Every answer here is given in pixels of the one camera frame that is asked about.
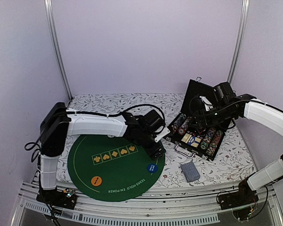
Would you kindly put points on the orange big blind button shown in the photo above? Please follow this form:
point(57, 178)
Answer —
point(96, 181)

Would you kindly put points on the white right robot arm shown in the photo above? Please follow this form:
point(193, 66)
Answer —
point(269, 117)

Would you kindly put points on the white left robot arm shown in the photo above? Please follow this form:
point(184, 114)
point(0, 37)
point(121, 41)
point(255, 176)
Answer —
point(62, 122)

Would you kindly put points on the blue small blind button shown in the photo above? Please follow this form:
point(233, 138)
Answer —
point(152, 168)

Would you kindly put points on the silver case handle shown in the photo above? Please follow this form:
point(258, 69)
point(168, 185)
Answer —
point(184, 152)

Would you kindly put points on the right aluminium frame post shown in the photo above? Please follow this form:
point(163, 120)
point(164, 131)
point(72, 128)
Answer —
point(239, 39)

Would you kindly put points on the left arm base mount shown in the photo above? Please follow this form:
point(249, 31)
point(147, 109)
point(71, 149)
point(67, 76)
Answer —
point(64, 199)

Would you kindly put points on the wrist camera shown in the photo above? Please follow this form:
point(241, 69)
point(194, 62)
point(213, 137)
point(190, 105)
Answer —
point(162, 134)
point(208, 105)

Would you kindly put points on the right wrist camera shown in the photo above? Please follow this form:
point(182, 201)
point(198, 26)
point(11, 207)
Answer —
point(208, 105)

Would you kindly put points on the aluminium frame post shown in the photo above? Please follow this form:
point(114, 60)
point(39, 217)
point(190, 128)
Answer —
point(56, 47)
point(239, 39)

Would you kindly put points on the left aluminium frame post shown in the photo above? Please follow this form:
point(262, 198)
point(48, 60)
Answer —
point(56, 47)

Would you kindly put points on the round green poker mat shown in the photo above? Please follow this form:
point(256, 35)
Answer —
point(121, 165)

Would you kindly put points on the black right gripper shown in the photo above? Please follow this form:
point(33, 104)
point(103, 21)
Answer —
point(199, 119)

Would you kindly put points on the boxed playing card deck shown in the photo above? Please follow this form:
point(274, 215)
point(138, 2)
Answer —
point(194, 141)

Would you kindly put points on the red triangle card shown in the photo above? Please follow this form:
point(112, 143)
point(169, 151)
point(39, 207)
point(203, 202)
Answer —
point(200, 130)

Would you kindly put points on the black poker chip case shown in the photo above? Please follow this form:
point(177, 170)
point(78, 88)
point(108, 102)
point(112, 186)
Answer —
point(175, 138)

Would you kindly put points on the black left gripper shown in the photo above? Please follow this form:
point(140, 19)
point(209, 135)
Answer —
point(153, 151)

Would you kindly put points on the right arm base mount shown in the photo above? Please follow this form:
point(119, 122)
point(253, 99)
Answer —
point(238, 203)

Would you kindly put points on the blue playing card deck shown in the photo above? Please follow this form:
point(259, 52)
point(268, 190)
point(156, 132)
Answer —
point(190, 172)

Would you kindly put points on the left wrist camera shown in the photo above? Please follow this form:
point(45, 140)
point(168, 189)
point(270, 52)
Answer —
point(162, 134)

